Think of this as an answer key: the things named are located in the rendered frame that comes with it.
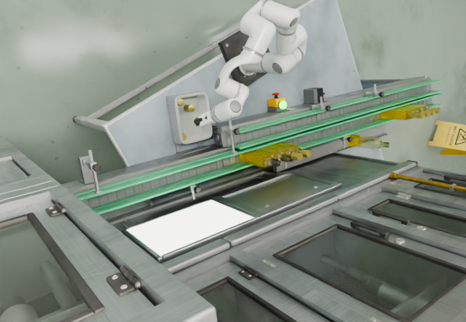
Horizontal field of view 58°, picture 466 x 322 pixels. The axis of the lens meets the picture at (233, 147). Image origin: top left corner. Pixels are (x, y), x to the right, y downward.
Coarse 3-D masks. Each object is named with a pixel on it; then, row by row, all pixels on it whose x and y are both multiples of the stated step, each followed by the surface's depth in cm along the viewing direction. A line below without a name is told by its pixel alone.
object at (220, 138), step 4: (216, 128) 199; (220, 128) 197; (216, 132) 200; (220, 132) 197; (216, 136) 200; (220, 136) 198; (224, 136) 198; (216, 140) 202; (220, 140) 199; (224, 140) 198; (216, 144) 202; (220, 144) 199; (224, 144) 198
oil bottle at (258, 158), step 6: (240, 156) 204; (246, 156) 199; (252, 156) 195; (258, 156) 192; (264, 156) 189; (270, 156) 189; (246, 162) 201; (252, 162) 196; (258, 162) 193; (264, 162) 189
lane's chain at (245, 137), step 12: (384, 96) 266; (396, 96) 274; (336, 108) 242; (348, 108) 248; (360, 108) 254; (300, 120) 226; (312, 120) 231; (252, 132) 208; (264, 132) 213; (276, 132) 217; (228, 144) 200
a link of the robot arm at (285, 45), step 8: (296, 32) 182; (304, 32) 184; (280, 40) 178; (288, 40) 177; (296, 40) 181; (304, 40) 186; (280, 48) 181; (288, 48) 181; (296, 48) 184; (304, 48) 191
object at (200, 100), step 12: (180, 96) 187; (192, 96) 198; (204, 96) 195; (180, 108) 196; (204, 108) 198; (180, 120) 196; (192, 120) 200; (180, 132) 189; (192, 132) 201; (204, 132) 202
